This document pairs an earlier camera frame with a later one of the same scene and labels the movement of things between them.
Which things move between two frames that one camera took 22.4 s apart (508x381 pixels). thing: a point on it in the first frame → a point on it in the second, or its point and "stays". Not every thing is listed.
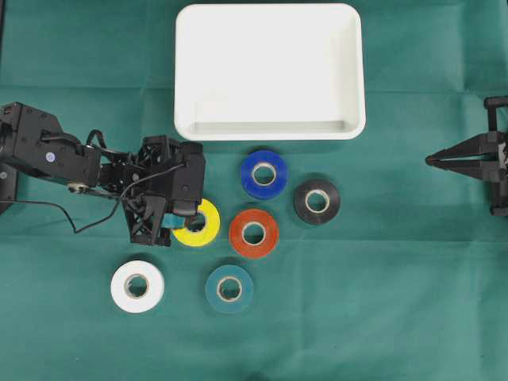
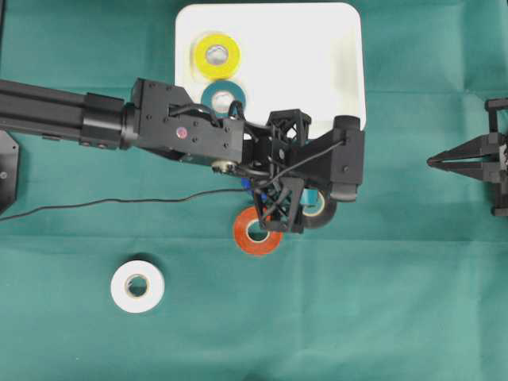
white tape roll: x=155 y=292 stays
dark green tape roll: x=246 y=285 → x=208 y=94
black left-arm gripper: x=145 y=186 → x=275 y=159
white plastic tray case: x=269 y=72 stays
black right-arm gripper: x=494 y=144 stays
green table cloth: x=409 y=282 stays
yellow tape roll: x=209 y=231 → x=221 y=70
